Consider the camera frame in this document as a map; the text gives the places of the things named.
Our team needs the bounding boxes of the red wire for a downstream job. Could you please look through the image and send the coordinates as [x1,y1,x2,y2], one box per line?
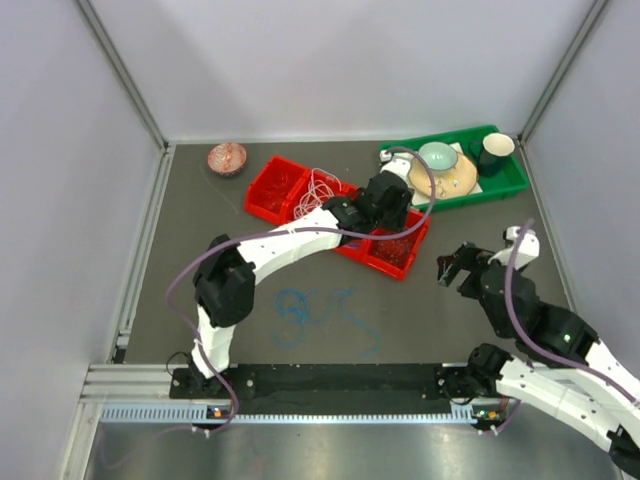
[257,172,296,209]

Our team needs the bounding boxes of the blue wire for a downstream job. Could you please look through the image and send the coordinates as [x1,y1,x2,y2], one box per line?
[272,287,385,359]

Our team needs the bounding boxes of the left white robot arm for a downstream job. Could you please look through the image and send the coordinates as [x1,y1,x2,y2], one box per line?
[191,170,413,397]

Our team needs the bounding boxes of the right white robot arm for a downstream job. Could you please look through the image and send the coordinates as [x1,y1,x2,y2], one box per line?
[437,235,639,477]

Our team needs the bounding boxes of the light blue bowl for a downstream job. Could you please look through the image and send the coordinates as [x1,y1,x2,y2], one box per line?
[418,142,458,173]

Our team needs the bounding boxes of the tan ceramic plate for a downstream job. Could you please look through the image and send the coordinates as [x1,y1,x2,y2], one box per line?
[407,151,480,201]

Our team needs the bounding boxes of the red compartment bin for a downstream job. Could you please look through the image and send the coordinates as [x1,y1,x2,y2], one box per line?
[244,156,431,281]

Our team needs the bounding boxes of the green plastic tray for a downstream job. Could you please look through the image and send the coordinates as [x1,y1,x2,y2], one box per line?
[380,124,530,212]

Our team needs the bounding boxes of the dark green mug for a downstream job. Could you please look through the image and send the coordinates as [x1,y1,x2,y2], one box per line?
[468,132,515,177]

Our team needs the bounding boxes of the pink patterned bowl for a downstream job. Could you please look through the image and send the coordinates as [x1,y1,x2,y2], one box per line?
[207,142,247,177]

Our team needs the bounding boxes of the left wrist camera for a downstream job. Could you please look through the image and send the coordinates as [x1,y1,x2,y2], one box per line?
[379,150,414,180]

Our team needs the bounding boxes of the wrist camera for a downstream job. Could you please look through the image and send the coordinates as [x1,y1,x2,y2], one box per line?
[489,226,540,271]
[379,150,414,180]

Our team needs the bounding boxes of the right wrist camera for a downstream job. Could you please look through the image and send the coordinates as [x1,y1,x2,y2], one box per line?
[489,226,540,271]

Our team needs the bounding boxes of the slotted cable duct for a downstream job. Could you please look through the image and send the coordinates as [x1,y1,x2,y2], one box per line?
[100,403,506,426]

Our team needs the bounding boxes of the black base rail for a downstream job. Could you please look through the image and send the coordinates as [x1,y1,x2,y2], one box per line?
[169,362,474,416]

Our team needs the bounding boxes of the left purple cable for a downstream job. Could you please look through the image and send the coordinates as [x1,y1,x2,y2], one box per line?
[165,146,437,431]

